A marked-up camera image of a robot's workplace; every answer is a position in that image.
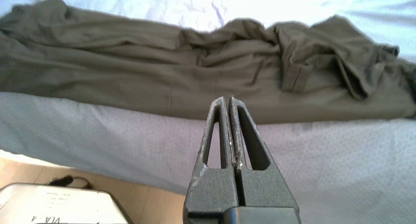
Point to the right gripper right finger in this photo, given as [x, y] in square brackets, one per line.
[263, 191]

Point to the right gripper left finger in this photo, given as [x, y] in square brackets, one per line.
[211, 191]

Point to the bed with blue sheet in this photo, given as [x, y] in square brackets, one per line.
[97, 136]

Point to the black printed t-shirt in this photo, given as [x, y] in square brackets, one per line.
[130, 71]

